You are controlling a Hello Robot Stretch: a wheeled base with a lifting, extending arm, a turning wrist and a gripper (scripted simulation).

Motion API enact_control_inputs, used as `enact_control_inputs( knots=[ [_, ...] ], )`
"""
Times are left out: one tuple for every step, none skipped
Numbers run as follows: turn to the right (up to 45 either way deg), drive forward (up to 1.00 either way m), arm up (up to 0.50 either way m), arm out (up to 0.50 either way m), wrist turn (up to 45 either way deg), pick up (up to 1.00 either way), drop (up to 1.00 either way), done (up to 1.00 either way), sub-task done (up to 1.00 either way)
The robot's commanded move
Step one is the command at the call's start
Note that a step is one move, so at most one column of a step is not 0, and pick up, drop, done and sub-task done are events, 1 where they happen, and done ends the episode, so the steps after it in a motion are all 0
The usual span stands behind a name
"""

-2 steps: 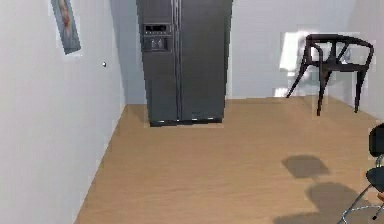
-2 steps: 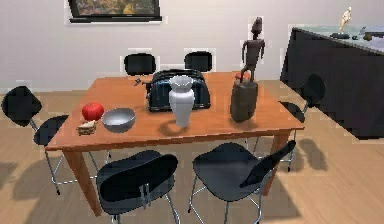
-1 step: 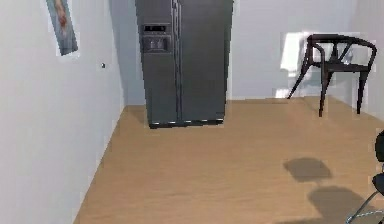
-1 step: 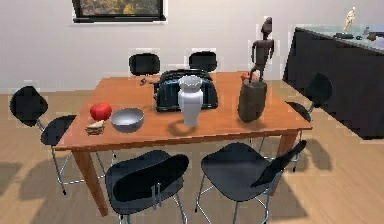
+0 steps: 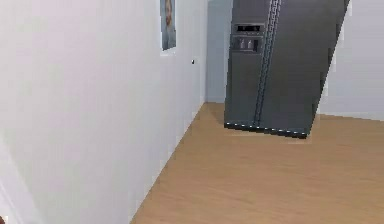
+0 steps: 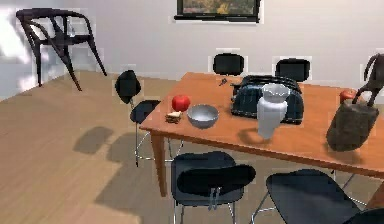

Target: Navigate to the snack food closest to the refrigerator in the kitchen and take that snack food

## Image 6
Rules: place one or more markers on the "grey metal bowl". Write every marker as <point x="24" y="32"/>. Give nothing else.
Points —
<point x="202" y="115"/>

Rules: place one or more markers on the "red apple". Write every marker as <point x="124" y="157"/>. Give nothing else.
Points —
<point x="180" y="102"/>
<point x="346" y="94"/>

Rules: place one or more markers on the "sliced bread sandwich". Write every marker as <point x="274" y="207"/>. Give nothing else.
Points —
<point x="174" y="117"/>

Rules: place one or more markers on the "brown wooden dining table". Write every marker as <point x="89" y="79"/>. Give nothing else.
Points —
<point x="213" y="96"/>

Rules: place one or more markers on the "small dark keys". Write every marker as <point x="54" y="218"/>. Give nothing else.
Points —
<point x="223" y="81"/>

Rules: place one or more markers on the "black toaster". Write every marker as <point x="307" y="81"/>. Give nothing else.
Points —
<point x="248" y="96"/>

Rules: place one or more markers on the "black dining chair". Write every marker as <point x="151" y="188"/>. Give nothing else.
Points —
<point x="292" y="69"/>
<point x="228" y="64"/>
<point x="310" y="198"/>
<point x="208" y="181"/>
<point x="135" y="95"/>

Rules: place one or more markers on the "white ceramic jug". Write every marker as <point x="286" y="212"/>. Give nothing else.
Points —
<point x="270" y="111"/>

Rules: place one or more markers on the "framed landscape picture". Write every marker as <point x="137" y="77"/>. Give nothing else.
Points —
<point x="218" y="9"/>

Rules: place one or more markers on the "dark wooden armchair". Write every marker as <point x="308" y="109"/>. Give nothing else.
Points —
<point x="60" y="38"/>

